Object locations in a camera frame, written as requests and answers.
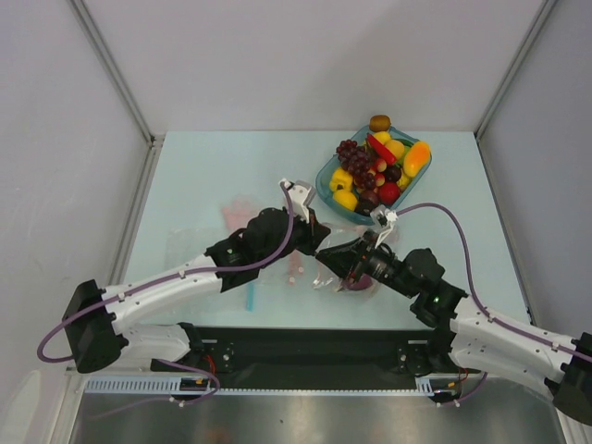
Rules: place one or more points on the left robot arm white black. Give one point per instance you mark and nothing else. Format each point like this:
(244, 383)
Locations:
(102, 325)

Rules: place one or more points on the red apple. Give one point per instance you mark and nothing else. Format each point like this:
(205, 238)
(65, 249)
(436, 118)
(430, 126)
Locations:
(389, 193)

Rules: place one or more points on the dark red grape bunch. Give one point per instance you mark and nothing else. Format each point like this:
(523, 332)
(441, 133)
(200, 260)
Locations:
(356, 160)

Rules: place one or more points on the red chili pepper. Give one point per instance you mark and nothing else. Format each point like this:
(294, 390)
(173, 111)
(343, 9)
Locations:
(380, 149)

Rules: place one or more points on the left aluminium frame post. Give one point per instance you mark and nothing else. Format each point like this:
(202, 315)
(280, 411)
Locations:
(99, 45)

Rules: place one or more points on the dark purple plum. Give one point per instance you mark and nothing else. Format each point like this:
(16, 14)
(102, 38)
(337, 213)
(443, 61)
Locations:
(392, 173)

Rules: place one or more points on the clear zip bag pink zipper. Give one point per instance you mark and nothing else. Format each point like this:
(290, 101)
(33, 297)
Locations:
(325, 279)

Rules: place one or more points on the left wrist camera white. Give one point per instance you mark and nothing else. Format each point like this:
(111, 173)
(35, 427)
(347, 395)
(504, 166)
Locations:
(299, 195)

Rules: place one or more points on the right aluminium frame post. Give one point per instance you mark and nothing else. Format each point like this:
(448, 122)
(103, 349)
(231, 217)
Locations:
(524, 49)

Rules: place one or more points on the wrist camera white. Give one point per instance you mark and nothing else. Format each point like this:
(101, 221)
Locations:
(299, 195)
(385, 222)

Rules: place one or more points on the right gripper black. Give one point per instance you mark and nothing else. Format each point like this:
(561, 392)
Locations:
(359, 261)

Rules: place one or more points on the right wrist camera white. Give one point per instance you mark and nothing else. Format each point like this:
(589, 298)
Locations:
(385, 222)

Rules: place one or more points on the blue zipper bag strip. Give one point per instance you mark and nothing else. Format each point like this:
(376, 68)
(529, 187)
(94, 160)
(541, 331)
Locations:
(250, 293)

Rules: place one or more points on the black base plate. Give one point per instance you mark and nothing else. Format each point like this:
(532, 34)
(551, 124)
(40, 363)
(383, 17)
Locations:
(262, 357)

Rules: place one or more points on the white slotted cable duct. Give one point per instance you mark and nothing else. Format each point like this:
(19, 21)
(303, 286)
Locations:
(177, 386)

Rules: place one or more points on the yellow lemon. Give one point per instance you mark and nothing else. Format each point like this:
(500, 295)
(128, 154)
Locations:
(396, 147)

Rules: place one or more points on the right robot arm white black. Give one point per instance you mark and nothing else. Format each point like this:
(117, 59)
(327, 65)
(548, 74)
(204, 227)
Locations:
(472, 336)

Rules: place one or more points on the aluminium frame post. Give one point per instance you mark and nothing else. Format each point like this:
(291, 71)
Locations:
(99, 45)
(524, 49)

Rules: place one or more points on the brown kiwi fruit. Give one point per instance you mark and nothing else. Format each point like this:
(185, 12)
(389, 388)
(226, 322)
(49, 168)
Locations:
(379, 123)

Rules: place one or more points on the pink dotted zip bag stack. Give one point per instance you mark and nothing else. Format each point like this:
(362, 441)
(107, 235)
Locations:
(236, 215)

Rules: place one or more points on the orange mango piece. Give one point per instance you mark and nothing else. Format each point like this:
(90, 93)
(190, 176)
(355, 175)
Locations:
(416, 158)

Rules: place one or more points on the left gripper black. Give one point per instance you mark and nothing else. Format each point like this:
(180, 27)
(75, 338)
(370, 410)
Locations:
(313, 233)

